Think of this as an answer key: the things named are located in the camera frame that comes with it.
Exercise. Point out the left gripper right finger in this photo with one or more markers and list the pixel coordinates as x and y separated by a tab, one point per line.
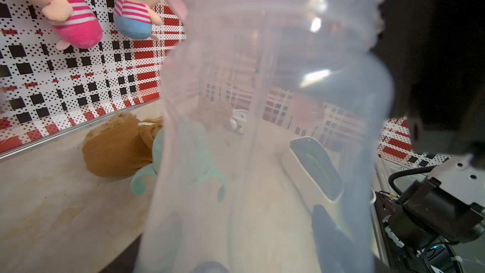
335	251

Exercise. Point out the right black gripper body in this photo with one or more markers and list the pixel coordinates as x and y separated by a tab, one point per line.
434	50

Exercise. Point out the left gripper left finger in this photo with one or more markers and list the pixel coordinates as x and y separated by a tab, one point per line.
125	262

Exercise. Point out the clear baby bottle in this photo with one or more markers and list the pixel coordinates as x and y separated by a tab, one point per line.
300	68

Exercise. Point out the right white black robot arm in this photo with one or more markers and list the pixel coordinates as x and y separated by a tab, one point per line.
449	202

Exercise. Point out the white bin green inside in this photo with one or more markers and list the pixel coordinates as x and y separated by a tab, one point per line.
338	181

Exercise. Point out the brown plush toy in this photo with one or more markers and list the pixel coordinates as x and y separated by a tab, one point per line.
121	146

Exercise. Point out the small white alarm clock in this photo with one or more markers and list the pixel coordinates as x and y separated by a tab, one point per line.
238	121

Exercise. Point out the doll with pink dress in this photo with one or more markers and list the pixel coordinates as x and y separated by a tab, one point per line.
73	21

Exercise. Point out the doll with striped shirt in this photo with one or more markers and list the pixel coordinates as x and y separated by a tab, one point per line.
135	18

